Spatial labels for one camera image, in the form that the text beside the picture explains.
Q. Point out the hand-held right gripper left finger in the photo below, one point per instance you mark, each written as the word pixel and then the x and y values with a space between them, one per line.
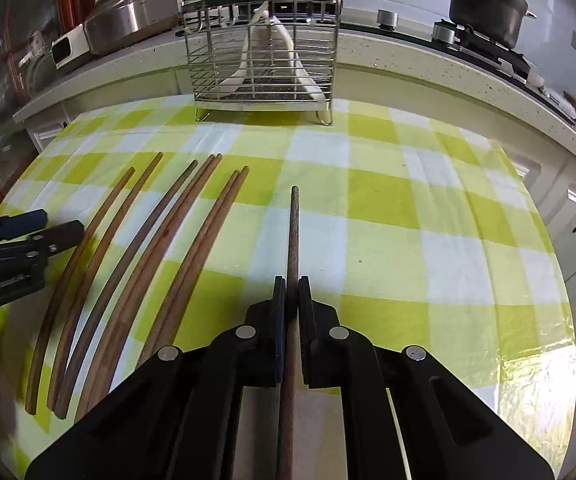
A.
pixel 280 330

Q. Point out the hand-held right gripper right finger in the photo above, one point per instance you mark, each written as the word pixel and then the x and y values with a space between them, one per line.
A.
pixel 304 330

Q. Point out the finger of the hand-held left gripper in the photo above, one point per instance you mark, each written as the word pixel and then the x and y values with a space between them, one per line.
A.
pixel 58 240
pixel 23 222

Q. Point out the dark speckled wooden chopstick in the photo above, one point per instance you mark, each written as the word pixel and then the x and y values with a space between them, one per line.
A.
pixel 294 235

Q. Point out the group of brown chopsticks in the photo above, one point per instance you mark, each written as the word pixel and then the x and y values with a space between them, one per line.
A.
pixel 225 200

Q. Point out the green checked tablecloth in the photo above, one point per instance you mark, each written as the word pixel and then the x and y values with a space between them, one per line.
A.
pixel 393 210

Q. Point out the small white appliance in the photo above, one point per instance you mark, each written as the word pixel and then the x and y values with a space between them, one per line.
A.
pixel 70 47

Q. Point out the stainless steel multi cooker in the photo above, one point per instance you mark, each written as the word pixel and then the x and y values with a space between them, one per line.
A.
pixel 128 20

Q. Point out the white lower cabinet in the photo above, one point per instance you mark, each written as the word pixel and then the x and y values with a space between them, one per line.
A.
pixel 563 220

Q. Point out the silver hob knob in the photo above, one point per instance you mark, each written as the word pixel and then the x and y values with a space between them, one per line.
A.
pixel 387 20
pixel 443 32

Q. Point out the black glass gas hob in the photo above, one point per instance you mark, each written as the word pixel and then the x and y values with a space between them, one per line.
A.
pixel 488 54

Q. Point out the black burner grate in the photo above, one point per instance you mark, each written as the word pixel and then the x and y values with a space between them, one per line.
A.
pixel 498 52

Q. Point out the dark cooking pot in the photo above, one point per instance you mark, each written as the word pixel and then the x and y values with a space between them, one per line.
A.
pixel 485 10

